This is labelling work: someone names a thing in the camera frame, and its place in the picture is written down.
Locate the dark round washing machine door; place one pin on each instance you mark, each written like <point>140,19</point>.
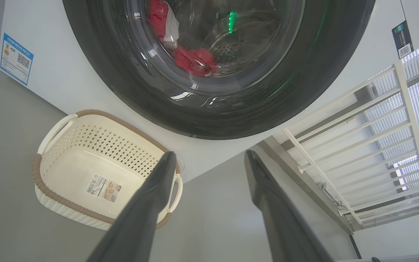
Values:
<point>231,120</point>

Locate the blue energy label sticker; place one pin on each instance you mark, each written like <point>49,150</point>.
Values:
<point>16,60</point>

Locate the white metal railing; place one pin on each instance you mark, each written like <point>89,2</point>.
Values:
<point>408,109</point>

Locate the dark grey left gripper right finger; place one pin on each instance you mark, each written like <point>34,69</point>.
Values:
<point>282,225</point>

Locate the white washing machine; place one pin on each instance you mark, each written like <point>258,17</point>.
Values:
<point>67,72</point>

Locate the black QR code sticker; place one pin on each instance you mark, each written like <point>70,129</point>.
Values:
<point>402,39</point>

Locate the paper barcode label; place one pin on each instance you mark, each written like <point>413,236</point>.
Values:
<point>103,188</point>

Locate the cream perforated laundry basket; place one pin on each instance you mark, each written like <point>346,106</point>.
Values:
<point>86,163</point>

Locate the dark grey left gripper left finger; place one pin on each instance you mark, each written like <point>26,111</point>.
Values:
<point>140,218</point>

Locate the red cloth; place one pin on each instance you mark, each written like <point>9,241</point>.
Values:
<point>195,60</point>

